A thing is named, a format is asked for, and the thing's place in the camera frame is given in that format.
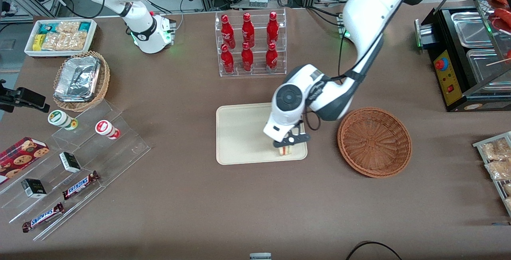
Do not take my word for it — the green lid sunflower cup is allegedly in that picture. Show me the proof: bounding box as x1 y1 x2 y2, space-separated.
48 109 79 131

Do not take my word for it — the red lid yogurt cup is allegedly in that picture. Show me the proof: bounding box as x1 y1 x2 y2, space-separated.
95 119 121 140

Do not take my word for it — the red cola bottle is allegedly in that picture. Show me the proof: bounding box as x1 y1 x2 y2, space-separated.
240 42 255 72
265 42 279 71
241 12 256 48
266 11 280 46
220 44 235 74
220 14 236 49

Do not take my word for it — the black floor cable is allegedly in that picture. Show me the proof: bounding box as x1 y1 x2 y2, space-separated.
345 240 402 260

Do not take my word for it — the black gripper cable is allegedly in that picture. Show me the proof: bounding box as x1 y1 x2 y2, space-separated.
303 109 321 132

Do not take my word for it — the Snickers chocolate bar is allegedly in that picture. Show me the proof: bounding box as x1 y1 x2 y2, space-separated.
62 171 101 200
22 202 65 234

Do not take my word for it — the grey metal rack tray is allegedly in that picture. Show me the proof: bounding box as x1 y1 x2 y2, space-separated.
473 131 511 218

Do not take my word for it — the steel food pan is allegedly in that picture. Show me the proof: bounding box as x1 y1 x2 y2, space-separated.
451 11 495 49
466 48 511 93

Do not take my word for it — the brown wicker basket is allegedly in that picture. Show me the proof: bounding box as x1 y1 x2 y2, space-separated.
337 107 413 179

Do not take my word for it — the clear acrylic stepped display stand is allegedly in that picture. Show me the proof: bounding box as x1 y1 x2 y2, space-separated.
0 99 152 242

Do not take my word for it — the black food warmer machine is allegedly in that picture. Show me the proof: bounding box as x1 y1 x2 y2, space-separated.
414 0 511 113

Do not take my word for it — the red tartan cookie box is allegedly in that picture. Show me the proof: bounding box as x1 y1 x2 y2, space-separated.
0 137 50 185

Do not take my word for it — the black arm base cable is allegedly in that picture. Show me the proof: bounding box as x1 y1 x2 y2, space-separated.
175 0 202 34

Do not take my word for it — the silver foil packet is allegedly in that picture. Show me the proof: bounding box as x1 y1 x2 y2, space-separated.
55 56 101 99
53 86 98 103

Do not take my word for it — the cream plastic serving tray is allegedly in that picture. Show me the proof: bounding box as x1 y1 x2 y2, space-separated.
216 103 308 166

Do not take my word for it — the small black carton box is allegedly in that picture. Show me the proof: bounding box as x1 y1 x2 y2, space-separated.
59 151 82 173
21 178 48 199

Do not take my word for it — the white plastic snack crate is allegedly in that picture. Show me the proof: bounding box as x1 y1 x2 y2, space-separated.
24 18 98 58

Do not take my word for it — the light wicker basket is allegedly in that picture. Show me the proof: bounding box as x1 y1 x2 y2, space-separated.
53 50 111 113

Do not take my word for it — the clear acrylic bottle rack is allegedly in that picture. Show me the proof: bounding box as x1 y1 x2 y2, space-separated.
214 8 287 78

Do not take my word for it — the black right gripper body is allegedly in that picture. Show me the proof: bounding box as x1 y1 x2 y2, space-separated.
0 78 15 113

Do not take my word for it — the clear bag of crackers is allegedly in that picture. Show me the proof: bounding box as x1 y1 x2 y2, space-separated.
61 31 87 51
55 21 81 34
42 32 64 51

